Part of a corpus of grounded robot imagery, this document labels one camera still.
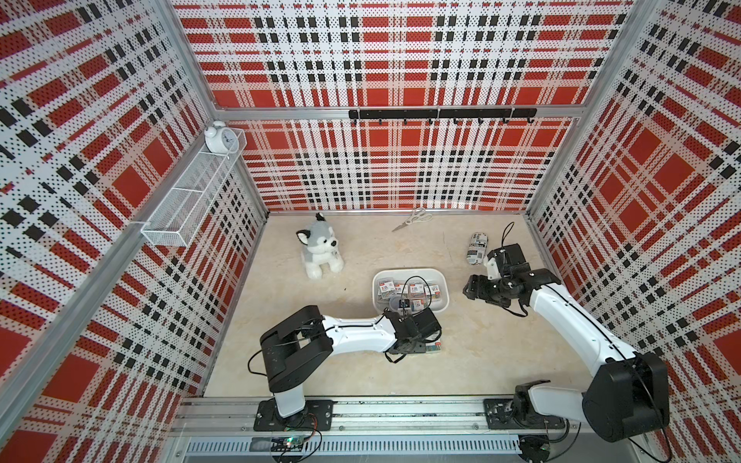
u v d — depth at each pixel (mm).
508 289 606
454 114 888
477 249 1069
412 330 654
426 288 951
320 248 900
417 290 983
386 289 929
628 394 396
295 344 492
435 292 951
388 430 723
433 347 841
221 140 801
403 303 801
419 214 1218
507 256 654
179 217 909
